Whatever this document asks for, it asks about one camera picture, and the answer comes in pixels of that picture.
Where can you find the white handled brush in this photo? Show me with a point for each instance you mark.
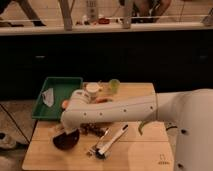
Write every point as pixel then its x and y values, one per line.
pixel 100 152

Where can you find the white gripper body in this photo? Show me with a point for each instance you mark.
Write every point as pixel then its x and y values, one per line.
pixel 70 129

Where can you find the white round container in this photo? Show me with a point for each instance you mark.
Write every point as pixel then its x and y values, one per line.
pixel 92 88

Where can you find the metal fork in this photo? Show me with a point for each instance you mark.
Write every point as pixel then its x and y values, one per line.
pixel 92 149

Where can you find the purple bowl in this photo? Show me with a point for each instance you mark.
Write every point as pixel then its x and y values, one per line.
pixel 65 141

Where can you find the orange bowl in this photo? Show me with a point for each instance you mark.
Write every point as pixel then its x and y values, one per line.
pixel 103 100

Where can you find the green chili pepper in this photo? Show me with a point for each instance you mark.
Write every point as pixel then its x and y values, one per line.
pixel 141 126

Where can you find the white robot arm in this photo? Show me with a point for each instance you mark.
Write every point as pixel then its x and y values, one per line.
pixel 192 111

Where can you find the brown grape bunch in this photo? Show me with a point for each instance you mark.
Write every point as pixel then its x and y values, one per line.
pixel 92 128

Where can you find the orange fruit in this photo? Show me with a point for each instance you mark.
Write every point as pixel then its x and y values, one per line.
pixel 64 104

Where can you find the wooden table board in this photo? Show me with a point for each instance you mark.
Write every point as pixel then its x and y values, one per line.
pixel 148 150

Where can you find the crumpled white paper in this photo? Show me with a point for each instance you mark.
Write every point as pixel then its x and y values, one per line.
pixel 48 97

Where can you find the green translucent cup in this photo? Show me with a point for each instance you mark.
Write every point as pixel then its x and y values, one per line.
pixel 114 85

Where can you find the green plastic tray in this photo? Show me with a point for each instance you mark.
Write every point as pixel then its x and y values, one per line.
pixel 63 88

